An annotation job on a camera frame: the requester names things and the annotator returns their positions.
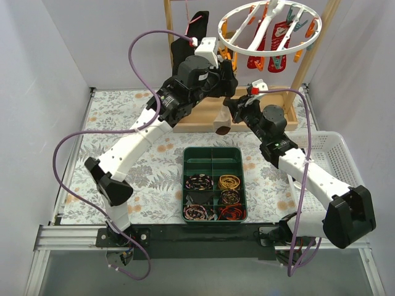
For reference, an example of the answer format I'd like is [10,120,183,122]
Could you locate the brown beige striped sock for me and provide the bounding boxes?
[213,105,232,136]

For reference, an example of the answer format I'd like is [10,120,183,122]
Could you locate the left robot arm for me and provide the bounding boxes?
[85,55,238,247]

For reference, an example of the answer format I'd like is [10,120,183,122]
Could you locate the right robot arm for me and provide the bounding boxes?
[223,96,376,249]

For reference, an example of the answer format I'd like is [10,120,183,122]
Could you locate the white round clip hanger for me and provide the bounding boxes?
[217,1,322,57]

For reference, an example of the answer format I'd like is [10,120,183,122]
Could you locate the red christmas sock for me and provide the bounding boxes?
[267,20,294,73]
[247,33,267,69]

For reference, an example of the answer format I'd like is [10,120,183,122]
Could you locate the wooden tray base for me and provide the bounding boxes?
[173,92,299,133]

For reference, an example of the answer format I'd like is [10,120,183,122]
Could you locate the orange clothes clip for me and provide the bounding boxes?
[254,57,265,72]

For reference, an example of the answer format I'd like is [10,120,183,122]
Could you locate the black hanging garment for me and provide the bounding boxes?
[170,10,209,75]

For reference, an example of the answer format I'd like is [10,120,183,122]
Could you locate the yellow rolled tie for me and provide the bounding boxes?
[218,175,241,191]

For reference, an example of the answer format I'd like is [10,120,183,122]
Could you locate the yellow-orange clothes clip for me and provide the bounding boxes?
[293,49,304,63]

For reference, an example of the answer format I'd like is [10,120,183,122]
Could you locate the black white patterned rolled tie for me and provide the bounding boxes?
[185,174,214,191]

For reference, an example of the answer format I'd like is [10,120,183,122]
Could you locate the green divided organizer box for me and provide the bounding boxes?
[181,147,248,225]

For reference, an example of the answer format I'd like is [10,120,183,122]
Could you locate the black gold paisley rolled tie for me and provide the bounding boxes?
[218,189,241,205]

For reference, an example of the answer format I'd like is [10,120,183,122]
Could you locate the white plastic basket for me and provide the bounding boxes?
[286,131,362,216]

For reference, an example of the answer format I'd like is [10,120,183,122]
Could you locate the black orange rolled tie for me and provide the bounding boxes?
[218,203,247,221]

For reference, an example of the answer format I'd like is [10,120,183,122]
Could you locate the floral tablecloth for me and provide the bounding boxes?
[60,90,296,225]

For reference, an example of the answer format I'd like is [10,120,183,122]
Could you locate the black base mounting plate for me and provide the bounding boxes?
[96,224,316,261]

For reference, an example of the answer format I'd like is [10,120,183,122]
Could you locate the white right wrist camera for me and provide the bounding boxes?
[246,79,268,96]

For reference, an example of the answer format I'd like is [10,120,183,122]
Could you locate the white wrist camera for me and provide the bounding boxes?
[194,37,218,68]
[246,79,268,96]

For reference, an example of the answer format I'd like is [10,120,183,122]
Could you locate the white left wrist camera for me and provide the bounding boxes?
[194,37,218,68]

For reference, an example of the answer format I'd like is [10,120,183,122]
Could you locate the left wooden rack post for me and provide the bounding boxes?
[164,0,174,66]

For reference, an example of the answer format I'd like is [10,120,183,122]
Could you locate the wooden rack post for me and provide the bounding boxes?
[164,0,174,66]
[283,0,341,112]

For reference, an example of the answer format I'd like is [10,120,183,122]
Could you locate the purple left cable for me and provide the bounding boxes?
[52,30,198,281]

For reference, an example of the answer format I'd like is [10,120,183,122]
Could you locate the purple cable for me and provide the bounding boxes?
[52,30,198,281]
[286,88,314,277]

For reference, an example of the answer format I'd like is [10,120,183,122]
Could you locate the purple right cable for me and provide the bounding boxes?
[286,88,314,277]

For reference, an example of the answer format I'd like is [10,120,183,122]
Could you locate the aluminium frame rail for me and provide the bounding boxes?
[24,224,109,296]

